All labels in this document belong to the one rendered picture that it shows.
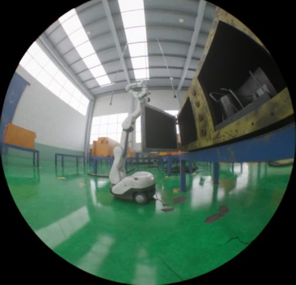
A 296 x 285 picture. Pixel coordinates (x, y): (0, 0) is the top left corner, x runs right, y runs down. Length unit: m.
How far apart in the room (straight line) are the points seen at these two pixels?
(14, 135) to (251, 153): 4.76
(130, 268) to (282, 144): 0.80
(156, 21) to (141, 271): 9.08
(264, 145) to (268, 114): 0.11
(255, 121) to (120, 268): 0.88
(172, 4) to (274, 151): 8.60
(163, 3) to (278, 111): 8.41
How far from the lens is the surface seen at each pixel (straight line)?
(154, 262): 0.67
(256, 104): 0.43
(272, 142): 0.43
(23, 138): 4.40
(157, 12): 8.44
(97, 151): 3.61
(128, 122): 1.40
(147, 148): 0.94
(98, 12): 8.92
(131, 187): 1.17
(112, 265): 0.68
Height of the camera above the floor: 0.61
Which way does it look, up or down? 13 degrees up
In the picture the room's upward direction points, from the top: 2 degrees counter-clockwise
